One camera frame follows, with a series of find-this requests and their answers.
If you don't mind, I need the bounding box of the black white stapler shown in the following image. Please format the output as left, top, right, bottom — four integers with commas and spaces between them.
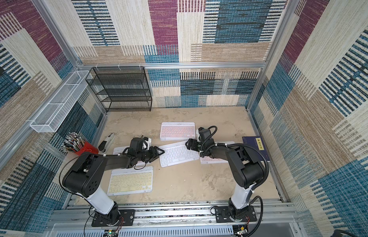
98, 133, 115, 154

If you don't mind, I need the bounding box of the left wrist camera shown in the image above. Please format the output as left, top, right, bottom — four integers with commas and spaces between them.
129, 137, 151, 152

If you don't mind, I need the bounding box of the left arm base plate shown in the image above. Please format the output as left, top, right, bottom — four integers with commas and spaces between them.
91, 209, 135, 228

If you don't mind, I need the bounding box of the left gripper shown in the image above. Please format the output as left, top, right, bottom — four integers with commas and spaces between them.
138, 147, 167, 165

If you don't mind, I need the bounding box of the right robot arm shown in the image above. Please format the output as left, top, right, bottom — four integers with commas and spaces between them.
185, 125, 270, 222

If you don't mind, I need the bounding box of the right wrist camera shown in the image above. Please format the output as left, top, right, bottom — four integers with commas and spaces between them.
197, 125, 218, 142

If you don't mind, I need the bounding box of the dark blue notebook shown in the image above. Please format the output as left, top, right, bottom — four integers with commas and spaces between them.
242, 136, 270, 162

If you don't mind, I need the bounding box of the red pen cup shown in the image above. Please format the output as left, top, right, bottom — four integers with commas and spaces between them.
74, 141, 99, 156

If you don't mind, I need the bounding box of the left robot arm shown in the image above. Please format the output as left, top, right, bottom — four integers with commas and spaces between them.
60, 137, 165, 227

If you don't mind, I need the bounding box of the white mesh wall basket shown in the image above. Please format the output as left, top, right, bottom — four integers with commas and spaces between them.
30, 71, 89, 133

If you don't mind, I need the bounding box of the white keyboard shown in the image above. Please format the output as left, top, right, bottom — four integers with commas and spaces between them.
159, 141, 200, 167

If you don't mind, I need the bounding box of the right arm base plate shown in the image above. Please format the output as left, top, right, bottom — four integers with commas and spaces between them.
210, 205, 258, 223

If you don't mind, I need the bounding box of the pink keyboard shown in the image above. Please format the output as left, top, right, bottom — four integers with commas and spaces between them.
113, 146, 145, 168
200, 141, 235, 165
160, 122, 196, 141

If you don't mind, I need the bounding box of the yellow keyboard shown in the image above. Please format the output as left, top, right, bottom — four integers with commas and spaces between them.
107, 166, 154, 196

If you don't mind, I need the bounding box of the bundle of pens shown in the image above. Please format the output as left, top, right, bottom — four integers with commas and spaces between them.
60, 132, 86, 153

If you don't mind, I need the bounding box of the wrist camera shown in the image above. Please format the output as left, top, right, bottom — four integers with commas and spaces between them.
197, 125, 218, 142
129, 137, 151, 152

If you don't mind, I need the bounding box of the black wire shelf rack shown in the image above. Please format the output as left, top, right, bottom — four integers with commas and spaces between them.
86, 66, 153, 112

